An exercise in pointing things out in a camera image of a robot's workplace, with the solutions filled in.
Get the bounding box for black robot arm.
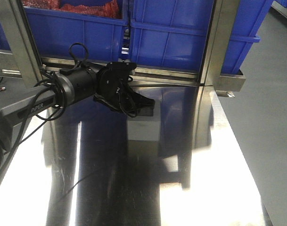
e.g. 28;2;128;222
0;61;155;175

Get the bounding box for red mesh bags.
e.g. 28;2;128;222
22;0;121;19

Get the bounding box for blue bin with red contents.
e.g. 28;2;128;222
24;0;129;62

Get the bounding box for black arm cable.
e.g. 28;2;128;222
6;42;90;151

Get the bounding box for stainless steel rack frame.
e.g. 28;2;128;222
0;0;246;97

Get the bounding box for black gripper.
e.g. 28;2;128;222
94;62;155;111

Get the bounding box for blue plastic bin right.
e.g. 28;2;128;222
221;0;273;74

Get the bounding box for blue plastic bin middle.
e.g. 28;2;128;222
129;0;213;71

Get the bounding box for gray square base block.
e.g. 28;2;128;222
127;100;161;141

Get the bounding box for blue plastic bin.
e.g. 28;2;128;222
129;0;213;71
221;0;273;74

